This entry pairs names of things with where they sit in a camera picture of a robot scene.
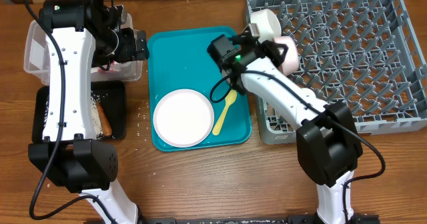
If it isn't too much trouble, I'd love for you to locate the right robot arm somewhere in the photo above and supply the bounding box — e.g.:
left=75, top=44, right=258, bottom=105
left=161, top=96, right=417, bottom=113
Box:
left=207, top=31, right=363, bottom=223

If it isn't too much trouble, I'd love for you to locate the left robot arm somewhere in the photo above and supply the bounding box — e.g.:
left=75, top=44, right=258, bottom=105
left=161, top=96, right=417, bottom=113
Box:
left=28, top=0, right=149, bottom=223

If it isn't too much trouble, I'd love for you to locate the teal serving tray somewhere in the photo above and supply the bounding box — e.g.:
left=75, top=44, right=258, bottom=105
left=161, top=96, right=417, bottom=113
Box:
left=147, top=26, right=252, bottom=149

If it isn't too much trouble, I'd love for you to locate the pile of white rice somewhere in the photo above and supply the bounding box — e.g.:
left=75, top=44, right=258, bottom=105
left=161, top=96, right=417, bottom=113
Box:
left=91, top=97, right=103, bottom=139

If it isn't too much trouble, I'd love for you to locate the yellow plastic spoon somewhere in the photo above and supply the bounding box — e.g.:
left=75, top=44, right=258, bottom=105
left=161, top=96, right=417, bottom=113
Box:
left=212, top=90, right=238, bottom=136

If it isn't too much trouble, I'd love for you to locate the grey dishwasher rack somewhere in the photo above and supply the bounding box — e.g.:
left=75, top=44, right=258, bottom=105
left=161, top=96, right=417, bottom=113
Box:
left=246, top=0, right=426, bottom=135

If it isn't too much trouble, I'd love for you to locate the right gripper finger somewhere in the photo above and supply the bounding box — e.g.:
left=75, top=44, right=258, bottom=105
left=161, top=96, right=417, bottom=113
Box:
left=230, top=31, right=259, bottom=45
left=264, top=41, right=288, bottom=67

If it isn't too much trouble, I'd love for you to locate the fried sausage stick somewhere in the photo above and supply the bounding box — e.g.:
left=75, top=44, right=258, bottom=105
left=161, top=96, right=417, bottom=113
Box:
left=95, top=101, right=113, bottom=137

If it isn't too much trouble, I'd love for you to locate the white bowl with food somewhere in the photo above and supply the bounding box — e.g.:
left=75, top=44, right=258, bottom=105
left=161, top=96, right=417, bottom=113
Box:
left=250, top=9, right=282, bottom=43

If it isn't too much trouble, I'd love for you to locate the black plastic tray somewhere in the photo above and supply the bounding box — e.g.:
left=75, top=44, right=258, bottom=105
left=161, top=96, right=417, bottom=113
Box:
left=31, top=81, right=127, bottom=143

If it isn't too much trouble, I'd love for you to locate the white paper cup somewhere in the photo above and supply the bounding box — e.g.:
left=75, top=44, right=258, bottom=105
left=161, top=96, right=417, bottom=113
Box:
left=301, top=88, right=316, bottom=101

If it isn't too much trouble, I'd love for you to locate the pink bowl with rice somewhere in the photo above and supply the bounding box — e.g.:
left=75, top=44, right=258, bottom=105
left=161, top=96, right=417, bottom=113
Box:
left=274, top=36, right=300, bottom=76

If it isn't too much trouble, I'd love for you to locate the white round plate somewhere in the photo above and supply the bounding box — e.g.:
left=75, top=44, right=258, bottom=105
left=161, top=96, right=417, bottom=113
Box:
left=153, top=89, right=215, bottom=148

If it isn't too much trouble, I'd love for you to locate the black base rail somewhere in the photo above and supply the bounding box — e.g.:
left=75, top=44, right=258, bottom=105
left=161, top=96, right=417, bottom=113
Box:
left=83, top=214, right=381, bottom=224

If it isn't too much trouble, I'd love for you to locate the clear plastic bin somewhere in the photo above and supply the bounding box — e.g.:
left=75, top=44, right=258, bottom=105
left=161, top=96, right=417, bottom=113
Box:
left=23, top=21, right=143, bottom=85

